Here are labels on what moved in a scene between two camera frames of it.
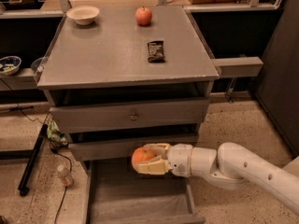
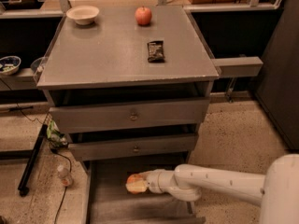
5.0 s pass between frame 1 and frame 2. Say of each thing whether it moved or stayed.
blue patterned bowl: stayed
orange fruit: moved
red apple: stayed
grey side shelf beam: stayed
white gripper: moved
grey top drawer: stayed
